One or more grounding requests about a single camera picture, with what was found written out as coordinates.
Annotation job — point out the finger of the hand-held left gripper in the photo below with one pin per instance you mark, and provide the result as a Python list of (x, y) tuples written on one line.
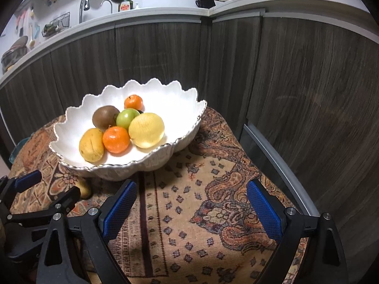
[(26, 179), (66, 198)]

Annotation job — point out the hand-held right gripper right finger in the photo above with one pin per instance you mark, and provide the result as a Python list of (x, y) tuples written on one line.
[(265, 210)]

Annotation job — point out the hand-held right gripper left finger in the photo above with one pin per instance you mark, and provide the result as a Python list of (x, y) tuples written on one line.
[(118, 210)]

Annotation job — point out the small yellow fruit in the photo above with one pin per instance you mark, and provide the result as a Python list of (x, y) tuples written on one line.
[(85, 190)]

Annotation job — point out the yellow mango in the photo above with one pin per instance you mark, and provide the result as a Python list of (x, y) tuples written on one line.
[(91, 145)]

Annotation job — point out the large orange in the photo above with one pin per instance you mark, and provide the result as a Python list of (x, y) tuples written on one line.
[(116, 139)]

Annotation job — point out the yellow pear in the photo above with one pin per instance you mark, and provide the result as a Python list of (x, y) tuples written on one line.
[(146, 130)]

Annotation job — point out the green apple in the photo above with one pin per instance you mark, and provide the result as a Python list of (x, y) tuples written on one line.
[(125, 119)]

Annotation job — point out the white scalloped bowl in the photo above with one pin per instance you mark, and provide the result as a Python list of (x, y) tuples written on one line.
[(174, 109)]

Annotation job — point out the grey trash bin teal bag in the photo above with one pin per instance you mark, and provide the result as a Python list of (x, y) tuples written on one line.
[(17, 151)]

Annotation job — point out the patterned tablecloth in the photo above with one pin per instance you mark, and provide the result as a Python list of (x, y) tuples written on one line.
[(189, 213)]

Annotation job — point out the brown kiwi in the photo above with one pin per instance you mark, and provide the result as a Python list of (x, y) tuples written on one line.
[(103, 117)]

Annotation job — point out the small tangerine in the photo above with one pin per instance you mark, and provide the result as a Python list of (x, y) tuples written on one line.
[(133, 102)]

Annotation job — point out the stacked dark pots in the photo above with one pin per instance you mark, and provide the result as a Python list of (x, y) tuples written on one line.
[(14, 54)]

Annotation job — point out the white dish brush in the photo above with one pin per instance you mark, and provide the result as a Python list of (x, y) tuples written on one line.
[(32, 40)]

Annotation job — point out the dark wood kitchen cabinet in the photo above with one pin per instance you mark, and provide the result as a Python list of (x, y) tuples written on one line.
[(162, 53)]

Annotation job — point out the tall chrome faucet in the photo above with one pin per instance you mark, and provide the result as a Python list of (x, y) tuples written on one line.
[(83, 6)]

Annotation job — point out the small curved faucet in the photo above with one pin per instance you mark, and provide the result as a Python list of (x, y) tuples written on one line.
[(110, 6)]

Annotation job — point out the green dish soap bottle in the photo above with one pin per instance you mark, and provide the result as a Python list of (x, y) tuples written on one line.
[(125, 5)]

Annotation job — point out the white kitchen countertop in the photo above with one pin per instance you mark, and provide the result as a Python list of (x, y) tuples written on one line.
[(237, 4)]

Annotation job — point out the grey metal rail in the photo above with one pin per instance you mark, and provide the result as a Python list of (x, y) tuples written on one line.
[(281, 165)]

